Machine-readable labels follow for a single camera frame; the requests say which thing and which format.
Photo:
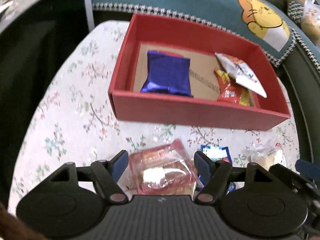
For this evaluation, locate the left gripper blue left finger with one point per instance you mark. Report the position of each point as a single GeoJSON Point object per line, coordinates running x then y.
{"type": "Point", "coordinates": [118, 164]}

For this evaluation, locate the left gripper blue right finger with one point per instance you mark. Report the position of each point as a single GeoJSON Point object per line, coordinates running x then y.
{"type": "Point", "coordinates": [205, 166]}

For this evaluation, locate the blue white candy packet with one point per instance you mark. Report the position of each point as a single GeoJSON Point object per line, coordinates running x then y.
{"type": "Point", "coordinates": [215, 153]}

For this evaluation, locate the pink clear snack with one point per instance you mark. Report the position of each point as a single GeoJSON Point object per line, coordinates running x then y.
{"type": "Point", "coordinates": [163, 170]}

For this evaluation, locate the clear yellow pastry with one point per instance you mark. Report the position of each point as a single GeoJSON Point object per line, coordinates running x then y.
{"type": "Point", "coordinates": [267, 155]}

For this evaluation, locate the red yellow snack packet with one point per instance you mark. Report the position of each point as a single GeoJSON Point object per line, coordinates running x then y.
{"type": "Point", "coordinates": [230, 91]}

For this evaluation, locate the blue foil snack packet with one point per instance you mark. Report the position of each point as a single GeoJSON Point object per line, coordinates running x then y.
{"type": "Point", "coordinates": [167, 74]}

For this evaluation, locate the white noodle snack packet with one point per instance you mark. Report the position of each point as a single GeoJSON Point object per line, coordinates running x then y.
{"type": "Point", "coordinates": [240, 71]}

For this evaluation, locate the red crown snack packet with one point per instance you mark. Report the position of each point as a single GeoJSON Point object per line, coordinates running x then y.
{"type": "Point", "coordinates": [170, 53]}

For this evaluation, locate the floral tablecloth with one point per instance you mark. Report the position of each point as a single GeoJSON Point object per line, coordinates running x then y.
{"type": "Point", "coordinates": [74, 121]}

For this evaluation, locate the red cardboard box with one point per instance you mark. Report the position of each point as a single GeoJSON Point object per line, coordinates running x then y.
{"type": "Point", "coordinates": [199, 43]}

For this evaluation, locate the teal lion sofa cover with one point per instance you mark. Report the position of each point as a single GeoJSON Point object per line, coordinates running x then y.
{"type": "Point", "coordinates": [225, 15]}

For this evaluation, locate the black side table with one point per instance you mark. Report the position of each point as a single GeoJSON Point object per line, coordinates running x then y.
{"type": "Point", "coordinates": [37, 36]}

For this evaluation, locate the clear plastic bag of food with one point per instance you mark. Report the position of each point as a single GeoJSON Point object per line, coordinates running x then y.
{"type": "Point", "coordinates": [310, 23]}

